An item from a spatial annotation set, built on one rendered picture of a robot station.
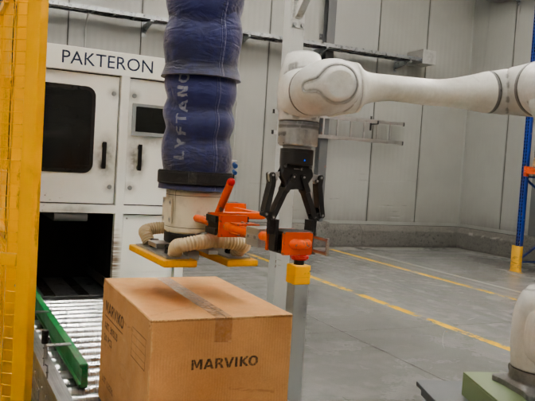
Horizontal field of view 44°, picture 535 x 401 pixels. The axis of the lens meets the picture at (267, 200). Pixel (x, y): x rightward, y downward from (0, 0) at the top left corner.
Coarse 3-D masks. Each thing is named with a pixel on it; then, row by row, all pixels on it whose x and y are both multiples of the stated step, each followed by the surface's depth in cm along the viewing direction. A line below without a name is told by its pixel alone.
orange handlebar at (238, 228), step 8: (232, 208) 235; (240, 208) 229; (200, 216) 188; (248, 216) 213; (256, 216) 214; (224, 224) 173; (232, 224) 169; (240, 224) 165; (248, 224) 166; (256, 224) 167; (232, 232) 169; (240, 232) 164; (264, 232) 153; (264, 240) 153; (296, 240) 142; (304, 240) 143; (296, 248) 142; (304, 248) 143
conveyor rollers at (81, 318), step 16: (48, 304) 353; (64, 304) 356; (80, 304) 360; (96, 304) 364; (64, 320) 322; (80, 320) 325; (96, 320) 328; (80, 336) 298; (96, 336) 301; (48, 352) 267; (80, 352) 272; (96, 352) 275; (64, 368) 251; (96, 368) 250; (96, 384) 232; (80, 400) 219; (96, 400) 221
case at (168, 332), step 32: (128, 288) 205; (160, 288) 208; (192, 288) 211; (224, 288) 214; (128, 320) 187; (160, 320) 167; (192, 320) 170; (224, 320) 174; (256, 320) 178; (288, 320) 182; (128, 352) 186; (160, 352) 167; (192, 352) 171; (224, 352) 175; (256, 352) 179; (288, 352) 183; (128, 384) 185; (160, 384) 168; (192, 384) 171; (224, 384) 175; (256, 384) 179
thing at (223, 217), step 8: (208, 216) 177; (216, 216) 173; (224, 216) 173; (232, 216) 174; (240, 216) 175; (208, 224) 179; (216, 224) 175; (208, 232) 177; (216, 232) 173; (224, 232) 174
